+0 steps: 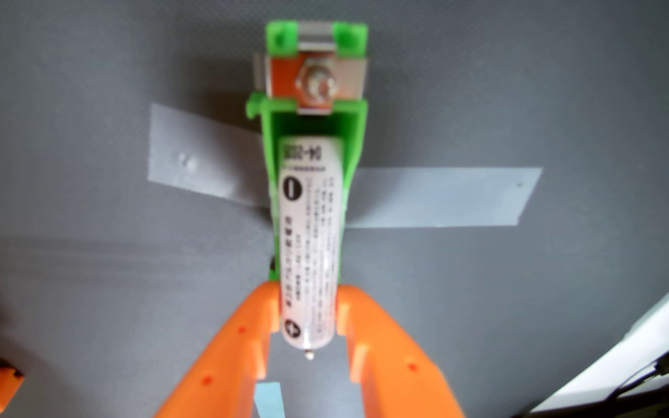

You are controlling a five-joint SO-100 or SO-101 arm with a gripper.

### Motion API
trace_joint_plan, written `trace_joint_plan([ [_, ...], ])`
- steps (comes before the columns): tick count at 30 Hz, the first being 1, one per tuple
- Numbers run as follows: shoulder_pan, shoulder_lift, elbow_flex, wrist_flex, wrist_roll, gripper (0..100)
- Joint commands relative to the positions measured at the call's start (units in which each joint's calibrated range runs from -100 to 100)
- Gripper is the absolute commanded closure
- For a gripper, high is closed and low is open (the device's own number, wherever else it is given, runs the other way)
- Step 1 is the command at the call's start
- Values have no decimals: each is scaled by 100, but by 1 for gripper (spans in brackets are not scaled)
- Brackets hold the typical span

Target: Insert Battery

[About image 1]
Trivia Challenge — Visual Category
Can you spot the white AA battery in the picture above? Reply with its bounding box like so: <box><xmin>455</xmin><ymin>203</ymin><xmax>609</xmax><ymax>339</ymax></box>
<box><xmin>278</xmin><ymin>137</ymin><xmax>345</xmax><ymax>351</ymax></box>

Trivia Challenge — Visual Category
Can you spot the light blue tape piece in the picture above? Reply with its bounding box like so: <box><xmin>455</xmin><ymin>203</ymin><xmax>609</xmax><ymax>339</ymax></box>
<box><xmin>253</xmin><ymin>381</ymin><xmax>286</xmax><ymax>418</ymax></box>

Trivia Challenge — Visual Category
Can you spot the short grey tape strip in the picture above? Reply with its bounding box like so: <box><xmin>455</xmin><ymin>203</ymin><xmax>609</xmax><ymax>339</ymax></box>
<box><xmin>148</xmin><ymin>103</ymin><xmax>271</xmax><ymax>209</ymax></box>

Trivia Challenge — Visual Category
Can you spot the black Dell laptop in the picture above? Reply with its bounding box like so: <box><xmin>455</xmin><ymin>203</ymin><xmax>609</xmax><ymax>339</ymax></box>
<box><xmin>515</xmin><ymin>372</ymin><xmax>669</xmax><ymax>418</ymax></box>

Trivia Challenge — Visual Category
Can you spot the green battery holder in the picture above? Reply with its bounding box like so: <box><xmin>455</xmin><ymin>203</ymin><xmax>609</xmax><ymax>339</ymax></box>
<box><xmin>245</xmin><ymin>20</ymin><xmax>369</xmax><ymax>361</ymax></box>

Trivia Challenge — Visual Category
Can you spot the black cable with plug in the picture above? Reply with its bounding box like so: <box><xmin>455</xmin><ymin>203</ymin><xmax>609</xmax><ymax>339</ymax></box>
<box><xmin>604</xmin><ymin>343</ymin><xmax>669</xmax><ymax>404</ymax></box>

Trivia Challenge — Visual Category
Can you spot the dark grey mat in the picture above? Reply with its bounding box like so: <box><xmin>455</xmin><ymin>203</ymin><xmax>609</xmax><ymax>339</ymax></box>
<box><xmin>0</xmin><ymin>0</ymin><xmax>669</xmax><ymax>418</ymax></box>

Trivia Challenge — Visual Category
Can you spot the long grey tape strip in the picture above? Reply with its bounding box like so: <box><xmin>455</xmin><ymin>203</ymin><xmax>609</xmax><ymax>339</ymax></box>
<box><xmin>346</xmin><ymin>167</ymin><xmax>543</xmax><ymax>228</ymax></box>

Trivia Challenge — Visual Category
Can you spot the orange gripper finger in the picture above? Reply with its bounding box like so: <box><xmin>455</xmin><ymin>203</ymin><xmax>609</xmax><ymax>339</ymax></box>
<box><xmin>336</xmin><ymin>284</ymin><xmax>466</xmax><ymax>418</ymax></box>
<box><xmin>154</xmin><ymin>281</ymin><xmax>283</xmax><ymax>418</ymax></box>

